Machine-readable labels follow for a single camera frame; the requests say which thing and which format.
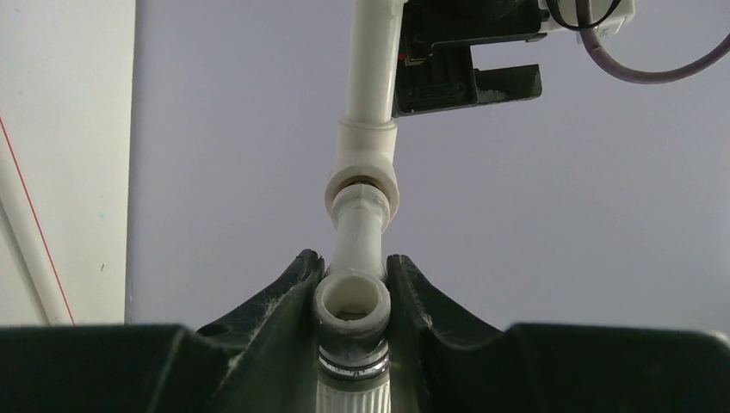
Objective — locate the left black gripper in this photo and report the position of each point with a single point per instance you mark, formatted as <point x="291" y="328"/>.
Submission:
<point x="435" y="72"/>

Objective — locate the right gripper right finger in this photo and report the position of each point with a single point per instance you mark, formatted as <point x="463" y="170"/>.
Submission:
<point x="445" y="359"/>

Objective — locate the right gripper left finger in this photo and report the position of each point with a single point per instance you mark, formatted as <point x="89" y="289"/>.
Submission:
<point x="259" y="357"/>

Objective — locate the white plastic water faucet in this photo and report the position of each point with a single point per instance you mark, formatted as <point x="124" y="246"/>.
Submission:
<point x="352" y="308"/>

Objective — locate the white PVC pipe frame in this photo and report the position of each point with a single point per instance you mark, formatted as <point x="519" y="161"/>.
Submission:
<point x="367" y="133"/>

